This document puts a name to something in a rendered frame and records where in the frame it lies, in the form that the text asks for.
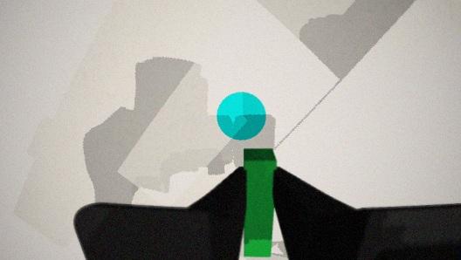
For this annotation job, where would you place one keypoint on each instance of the cyan circle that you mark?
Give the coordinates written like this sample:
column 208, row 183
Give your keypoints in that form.
column 241, row 116

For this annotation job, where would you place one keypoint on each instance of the green rectangular post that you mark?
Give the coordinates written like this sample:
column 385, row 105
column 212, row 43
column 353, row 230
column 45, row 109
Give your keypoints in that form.
column 259, row 164

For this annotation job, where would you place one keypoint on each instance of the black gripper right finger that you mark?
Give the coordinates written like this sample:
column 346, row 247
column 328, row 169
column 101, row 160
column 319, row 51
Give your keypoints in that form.
column 316, row 226

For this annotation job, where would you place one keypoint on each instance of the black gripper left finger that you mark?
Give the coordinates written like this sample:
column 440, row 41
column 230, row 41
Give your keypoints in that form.
column 210, row 229

